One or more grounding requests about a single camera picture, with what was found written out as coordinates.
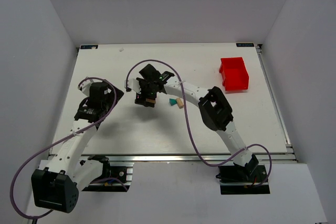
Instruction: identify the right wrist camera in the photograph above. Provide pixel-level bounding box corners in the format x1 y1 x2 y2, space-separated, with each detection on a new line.
124 78 141 94

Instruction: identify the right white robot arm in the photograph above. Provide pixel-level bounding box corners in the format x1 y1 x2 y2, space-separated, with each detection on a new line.
125 64 259 177

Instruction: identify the natural wooden arch block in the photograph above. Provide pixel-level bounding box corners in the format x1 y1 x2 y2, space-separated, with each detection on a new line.
176 98 184 109

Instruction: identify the blue label sticker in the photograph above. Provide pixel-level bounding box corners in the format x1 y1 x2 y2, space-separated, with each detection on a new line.
236 42 255 47
80 45 98 50

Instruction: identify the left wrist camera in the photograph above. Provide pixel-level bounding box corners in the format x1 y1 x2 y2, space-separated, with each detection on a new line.
77 78 93 97

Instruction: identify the aluminium table frame rail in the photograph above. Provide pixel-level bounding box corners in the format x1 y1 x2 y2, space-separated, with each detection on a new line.
76 153 297 163

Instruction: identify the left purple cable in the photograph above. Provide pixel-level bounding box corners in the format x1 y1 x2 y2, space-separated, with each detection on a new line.
9 77 130 219

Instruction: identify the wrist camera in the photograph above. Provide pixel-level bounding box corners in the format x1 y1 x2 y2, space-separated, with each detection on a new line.
77 78 93 97
124 78 141 94

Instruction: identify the blue label sticker left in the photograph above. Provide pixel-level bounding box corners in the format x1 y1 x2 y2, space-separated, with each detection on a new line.
80 45 98 50

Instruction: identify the red plastic bin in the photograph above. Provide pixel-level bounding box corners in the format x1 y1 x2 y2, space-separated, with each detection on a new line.
219 57 249 92

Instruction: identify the blue label sticker right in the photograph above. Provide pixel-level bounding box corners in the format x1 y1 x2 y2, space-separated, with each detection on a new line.
236 42 255 47

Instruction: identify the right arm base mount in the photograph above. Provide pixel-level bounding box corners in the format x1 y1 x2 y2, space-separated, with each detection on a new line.
216 165 270 195

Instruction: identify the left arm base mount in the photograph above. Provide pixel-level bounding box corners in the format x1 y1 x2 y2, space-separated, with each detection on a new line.
82 162 133 193

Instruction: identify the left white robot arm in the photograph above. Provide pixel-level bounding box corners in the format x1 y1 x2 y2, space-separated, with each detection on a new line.
31 81 124 213

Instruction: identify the purple cable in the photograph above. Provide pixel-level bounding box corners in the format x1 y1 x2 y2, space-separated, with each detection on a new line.
9 77 130 219
124 60 272 187

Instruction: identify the small natural wooden block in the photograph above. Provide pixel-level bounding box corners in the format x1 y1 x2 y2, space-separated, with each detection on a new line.
146 99 156 104

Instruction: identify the teal wooden triangle block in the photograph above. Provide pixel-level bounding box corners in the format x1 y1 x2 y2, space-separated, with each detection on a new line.
169 99 177 106

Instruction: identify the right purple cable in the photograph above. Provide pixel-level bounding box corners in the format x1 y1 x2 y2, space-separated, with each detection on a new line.
124 60 272 187

